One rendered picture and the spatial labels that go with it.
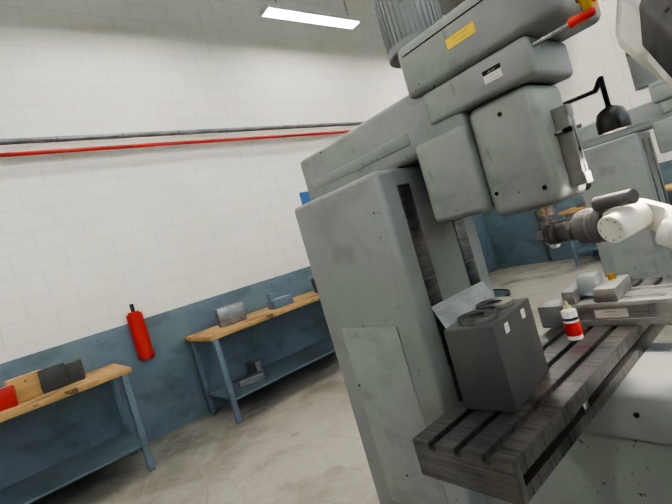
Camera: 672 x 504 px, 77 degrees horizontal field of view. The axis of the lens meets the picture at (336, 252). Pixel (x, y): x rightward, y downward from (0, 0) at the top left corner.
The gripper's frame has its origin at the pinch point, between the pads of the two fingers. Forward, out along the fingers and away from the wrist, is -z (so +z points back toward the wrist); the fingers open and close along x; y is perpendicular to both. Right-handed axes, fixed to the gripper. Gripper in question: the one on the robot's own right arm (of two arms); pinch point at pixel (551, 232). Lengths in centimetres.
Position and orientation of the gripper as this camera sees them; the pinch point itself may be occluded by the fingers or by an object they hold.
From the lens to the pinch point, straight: 134.1
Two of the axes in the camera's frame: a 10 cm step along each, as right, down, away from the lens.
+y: 2.8, 9.6, 0.0
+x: -9.2, 2.7, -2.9
